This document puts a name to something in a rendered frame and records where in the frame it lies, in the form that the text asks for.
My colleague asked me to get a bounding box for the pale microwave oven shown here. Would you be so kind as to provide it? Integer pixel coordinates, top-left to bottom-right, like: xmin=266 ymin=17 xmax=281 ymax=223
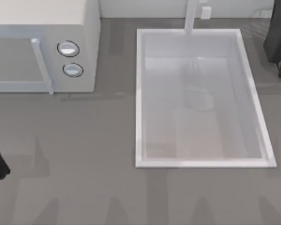
xmin=0 ymin=0 xmax=101 ymax=95

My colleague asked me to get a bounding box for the white sink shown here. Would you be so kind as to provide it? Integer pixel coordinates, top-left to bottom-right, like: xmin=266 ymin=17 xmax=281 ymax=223
xmin=135 ymin=28 xmax=277 ymax=169

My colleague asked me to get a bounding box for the small microwave knob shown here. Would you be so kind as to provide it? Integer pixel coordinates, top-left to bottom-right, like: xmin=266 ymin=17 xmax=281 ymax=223
xmin=62 ymin=62 xmax=84 ymax=78

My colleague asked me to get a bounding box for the microwave door handle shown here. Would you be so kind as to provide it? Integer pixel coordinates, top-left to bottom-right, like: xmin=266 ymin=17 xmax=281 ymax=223
xmin=30 ymin=38 xmax=54 ymax=96

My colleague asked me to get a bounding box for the large microwave knob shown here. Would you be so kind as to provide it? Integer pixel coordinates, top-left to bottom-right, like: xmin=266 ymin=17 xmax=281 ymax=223
xmin=57 ymin=40 xmax=80 ymax=58

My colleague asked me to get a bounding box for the small white tap lever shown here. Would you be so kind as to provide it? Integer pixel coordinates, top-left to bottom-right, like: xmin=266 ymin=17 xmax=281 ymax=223
xmin=201 ymin=6 xmax=212 ymax=20

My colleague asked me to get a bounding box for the tall white tap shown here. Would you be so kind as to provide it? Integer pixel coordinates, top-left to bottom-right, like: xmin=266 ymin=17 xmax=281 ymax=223
xmin=184 ymin=0 xmax=197 ymax=36

